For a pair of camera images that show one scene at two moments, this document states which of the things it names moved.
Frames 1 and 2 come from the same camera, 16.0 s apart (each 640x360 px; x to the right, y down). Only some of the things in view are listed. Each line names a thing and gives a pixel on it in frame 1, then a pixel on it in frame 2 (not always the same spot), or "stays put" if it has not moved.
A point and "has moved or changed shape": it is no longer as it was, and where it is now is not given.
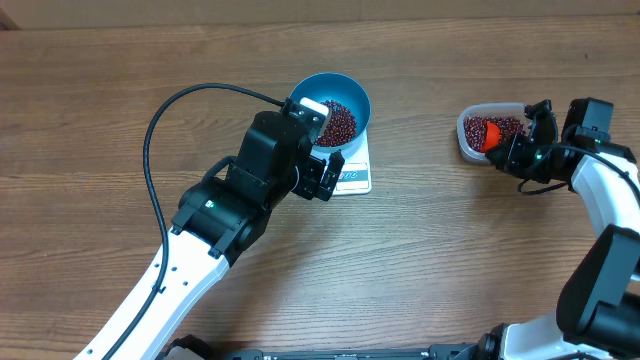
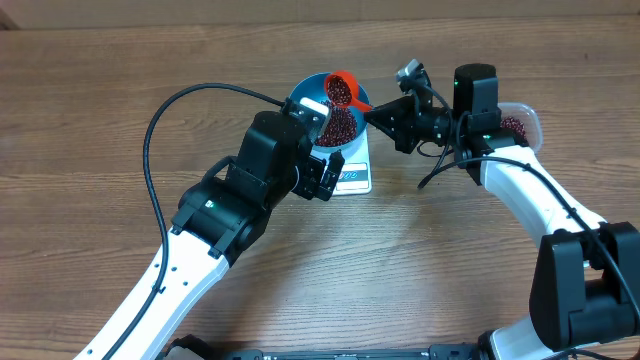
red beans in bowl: (340, 125) stays put
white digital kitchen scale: (355, 177) stays put
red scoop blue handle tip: (491, 136) has moved or changed shape
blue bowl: (340, 88) stays put
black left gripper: (311, 187) stays put
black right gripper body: (531, 162) → (435, 129)
